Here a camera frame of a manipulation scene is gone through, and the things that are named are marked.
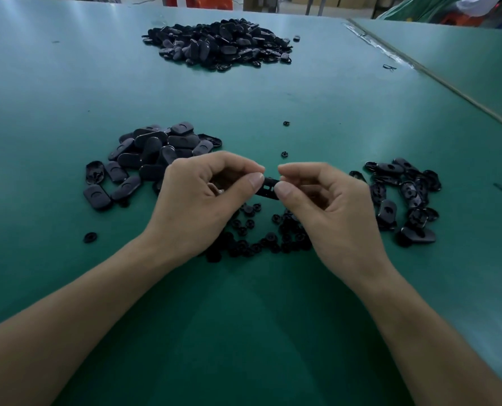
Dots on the person's right forearm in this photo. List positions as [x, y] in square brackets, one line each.
[441, 351]

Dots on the pile of small black buttons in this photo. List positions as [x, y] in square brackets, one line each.
[255, 237]

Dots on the small open cardboard box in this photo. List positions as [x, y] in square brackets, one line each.
[261, 2]

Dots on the person's left hand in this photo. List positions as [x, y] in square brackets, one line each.
[192, 211]

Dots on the person's left forearm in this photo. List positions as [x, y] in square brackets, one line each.
[65, 334]

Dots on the small black plastic scrap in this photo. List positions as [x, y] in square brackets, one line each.
[389, 66]

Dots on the green striped bag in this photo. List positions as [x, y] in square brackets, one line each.
[420, 6]

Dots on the person's right hand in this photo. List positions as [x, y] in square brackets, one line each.
[344, 224]

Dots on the red plastic stool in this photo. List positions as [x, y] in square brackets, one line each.
[209, 1]
[462, 18]
[170, 0]

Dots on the pile of black oval shells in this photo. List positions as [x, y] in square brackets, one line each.
[399, 198]

